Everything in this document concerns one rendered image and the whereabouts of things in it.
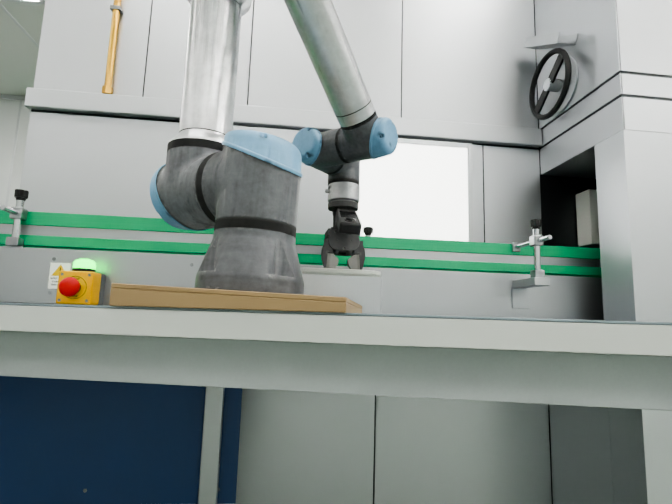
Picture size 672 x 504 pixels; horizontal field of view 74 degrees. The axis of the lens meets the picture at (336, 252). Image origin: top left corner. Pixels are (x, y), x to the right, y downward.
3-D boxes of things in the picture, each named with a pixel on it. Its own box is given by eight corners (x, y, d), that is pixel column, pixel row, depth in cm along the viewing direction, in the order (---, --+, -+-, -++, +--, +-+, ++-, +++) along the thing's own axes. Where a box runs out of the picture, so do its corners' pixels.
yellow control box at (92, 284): (103, 307, 101) (106, 274, 102) (88, 306, 93) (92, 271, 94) (70, 306, 100) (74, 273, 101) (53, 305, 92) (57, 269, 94)
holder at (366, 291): (359, 316, 116) (359, 286, 117) (381, 316, 89) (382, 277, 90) (292, 314, 114) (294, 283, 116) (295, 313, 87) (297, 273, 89)
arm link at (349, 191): (362, 182, 103) (327, 180, 102) (362, 202, 102) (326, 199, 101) (356, 191, 110) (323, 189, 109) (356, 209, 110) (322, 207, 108)
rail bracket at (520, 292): (525, 308, 124) (522, 228, 127) (562, 307, 107) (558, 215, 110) (508, 308, 123) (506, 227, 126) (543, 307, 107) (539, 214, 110)
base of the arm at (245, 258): (297, 295, 56) (303, 217, 57) (177, 287, 56) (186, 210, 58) (307, 300, 71) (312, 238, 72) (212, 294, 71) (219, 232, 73)
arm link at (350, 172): (320, 138, 106) (340, 150, 113) (318, 183, 105) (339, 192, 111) (347, 131, 102) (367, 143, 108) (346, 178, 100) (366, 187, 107)
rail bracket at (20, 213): (27, 249, 102) (34, 192, 104) (7, 244, 95) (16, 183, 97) (8, 248, 102) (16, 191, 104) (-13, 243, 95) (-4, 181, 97)
